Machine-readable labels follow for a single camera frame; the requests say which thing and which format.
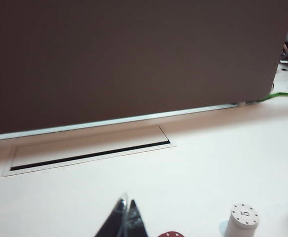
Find white desk cable grommet cover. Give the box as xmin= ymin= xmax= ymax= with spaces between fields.
xmin=1 ymin=125 xmax=177 ymax=178

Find white poker chip stack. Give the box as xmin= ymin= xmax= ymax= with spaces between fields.
xmin=224 ymin=202 xmax=260 ymax=237

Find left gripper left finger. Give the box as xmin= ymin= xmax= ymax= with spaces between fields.
xmin=94 ymin=197 xmax=129 ymax=237

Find red ten poker chip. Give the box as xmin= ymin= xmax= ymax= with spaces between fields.
xmin=157 ymin=230 xmax=184 ymax=237

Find green strap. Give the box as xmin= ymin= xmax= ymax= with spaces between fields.
xmin=247 ymin=91 xmax=288 ymax=103

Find wide brown desk partition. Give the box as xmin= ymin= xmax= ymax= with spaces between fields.
xmin=0 ymin=0 xmax=288 ymax=137

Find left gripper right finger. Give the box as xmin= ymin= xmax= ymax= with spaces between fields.
xmin=125 ymin=198 xmax=150 ymax=237

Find silver partition base rail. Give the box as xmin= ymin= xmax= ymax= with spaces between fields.
xmin=0 ymin=103 xmax=240 ymax=143

